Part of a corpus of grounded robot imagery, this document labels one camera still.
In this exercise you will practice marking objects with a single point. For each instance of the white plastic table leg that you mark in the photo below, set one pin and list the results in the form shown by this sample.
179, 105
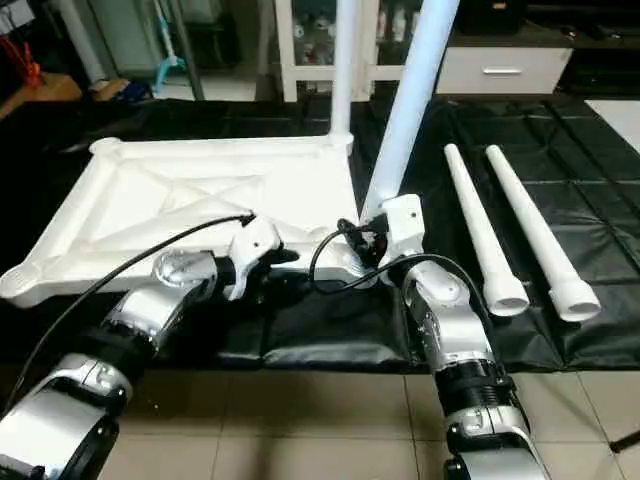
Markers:
535, 225
343, 65
480, 225
410, 110

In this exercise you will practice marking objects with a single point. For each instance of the white drawer unit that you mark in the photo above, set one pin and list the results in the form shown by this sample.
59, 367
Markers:
505, 70

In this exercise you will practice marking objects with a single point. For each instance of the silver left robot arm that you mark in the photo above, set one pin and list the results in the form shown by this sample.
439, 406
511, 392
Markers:
130, 340

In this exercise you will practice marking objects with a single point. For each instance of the black speaker box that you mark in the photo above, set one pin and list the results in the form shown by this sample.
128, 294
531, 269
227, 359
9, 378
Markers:
500, 15

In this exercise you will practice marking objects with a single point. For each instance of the brown wooden desk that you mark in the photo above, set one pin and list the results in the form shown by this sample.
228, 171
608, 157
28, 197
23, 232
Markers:
35, 95

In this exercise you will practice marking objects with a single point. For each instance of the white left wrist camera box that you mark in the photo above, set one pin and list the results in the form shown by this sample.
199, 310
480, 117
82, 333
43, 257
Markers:
252, 250

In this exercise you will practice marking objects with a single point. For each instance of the black work mat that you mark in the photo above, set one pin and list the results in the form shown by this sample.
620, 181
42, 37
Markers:
330, 330

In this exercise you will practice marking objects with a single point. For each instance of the white glass-door cabinet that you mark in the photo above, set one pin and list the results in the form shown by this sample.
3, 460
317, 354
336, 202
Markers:
320, 45

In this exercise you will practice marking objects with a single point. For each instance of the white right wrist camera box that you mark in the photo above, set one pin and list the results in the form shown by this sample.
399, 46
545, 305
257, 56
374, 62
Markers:
402, 230

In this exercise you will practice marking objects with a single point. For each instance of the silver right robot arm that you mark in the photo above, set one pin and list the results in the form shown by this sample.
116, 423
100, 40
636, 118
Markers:
455, 340

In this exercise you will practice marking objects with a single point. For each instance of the white plastic table top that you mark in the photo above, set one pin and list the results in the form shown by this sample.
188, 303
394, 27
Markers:
200, 200

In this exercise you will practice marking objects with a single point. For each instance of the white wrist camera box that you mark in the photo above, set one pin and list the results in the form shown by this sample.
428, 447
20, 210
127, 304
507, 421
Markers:
252, 250
402, 230

